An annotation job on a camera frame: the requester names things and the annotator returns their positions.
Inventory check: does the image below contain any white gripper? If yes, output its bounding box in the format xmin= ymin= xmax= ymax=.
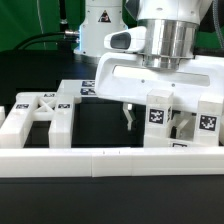
xmin=95 ymin=25 xmax=224 ymax=139

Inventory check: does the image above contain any white chair seat part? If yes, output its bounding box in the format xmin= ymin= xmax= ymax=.
xmin=143 ymin=111 xmax=224 ymax=149

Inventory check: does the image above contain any white chair back frame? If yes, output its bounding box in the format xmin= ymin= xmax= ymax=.
xmin=0 ymin=92 xmax=81 ymax=149

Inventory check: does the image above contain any white U-shaped obstacle fence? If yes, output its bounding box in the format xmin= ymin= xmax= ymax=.
xmin=0 ymin=107 xmax=224 ymax=178

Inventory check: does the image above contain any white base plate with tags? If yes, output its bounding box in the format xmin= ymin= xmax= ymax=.
xmin=57 ymin=80 xmax=96 ymax=97

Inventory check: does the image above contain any black cable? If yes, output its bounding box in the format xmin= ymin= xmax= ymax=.
xmin=13 ymin=29 xmax=81 ymax=52

